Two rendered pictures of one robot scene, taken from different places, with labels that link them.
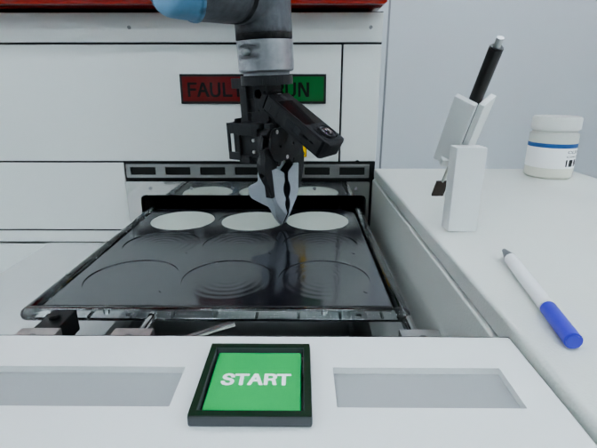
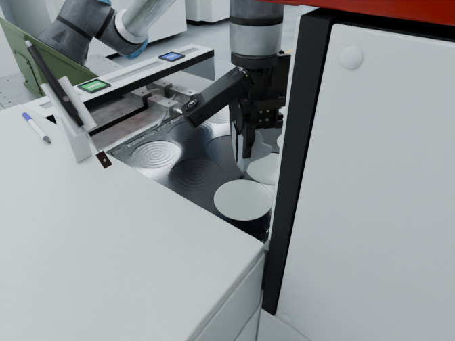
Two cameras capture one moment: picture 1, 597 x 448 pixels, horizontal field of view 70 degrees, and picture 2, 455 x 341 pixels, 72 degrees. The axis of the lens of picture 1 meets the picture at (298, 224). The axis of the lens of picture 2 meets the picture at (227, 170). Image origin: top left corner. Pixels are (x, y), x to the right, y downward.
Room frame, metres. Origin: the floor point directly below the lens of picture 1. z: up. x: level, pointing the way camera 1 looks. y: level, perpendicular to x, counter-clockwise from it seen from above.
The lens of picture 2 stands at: (0.86, -0.36, 1.27)
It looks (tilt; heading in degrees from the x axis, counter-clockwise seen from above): 39 degrees down; 127
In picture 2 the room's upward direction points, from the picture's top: straight up
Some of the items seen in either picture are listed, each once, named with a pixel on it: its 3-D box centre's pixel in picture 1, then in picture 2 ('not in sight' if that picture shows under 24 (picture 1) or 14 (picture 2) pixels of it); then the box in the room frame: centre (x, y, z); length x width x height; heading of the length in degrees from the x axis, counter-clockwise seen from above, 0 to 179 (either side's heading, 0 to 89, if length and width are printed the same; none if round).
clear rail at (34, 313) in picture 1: (215, 314); (168, 123); (0.36, 0.08, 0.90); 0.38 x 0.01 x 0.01; 90
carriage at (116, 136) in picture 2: not in sight; (141, 126); (0.28, 0.06, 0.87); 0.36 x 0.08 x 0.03; 90
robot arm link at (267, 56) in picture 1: (264, 59); (254, 37); (0.61, 0.05, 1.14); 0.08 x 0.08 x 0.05
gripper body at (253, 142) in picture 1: (265, 120); (257, 91); (0.62, 0.05, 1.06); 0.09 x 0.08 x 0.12; 54
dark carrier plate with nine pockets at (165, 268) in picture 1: (241, 245); (229, 149); (0.54, 0.08, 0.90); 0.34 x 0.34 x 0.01; 0
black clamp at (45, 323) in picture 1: (57, 327); not in sight; (0.34, 0.22, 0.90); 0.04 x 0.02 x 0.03; 0
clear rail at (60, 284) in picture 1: (108, 246); not in sight; (0.54, 0.26, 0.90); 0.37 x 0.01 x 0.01; 0
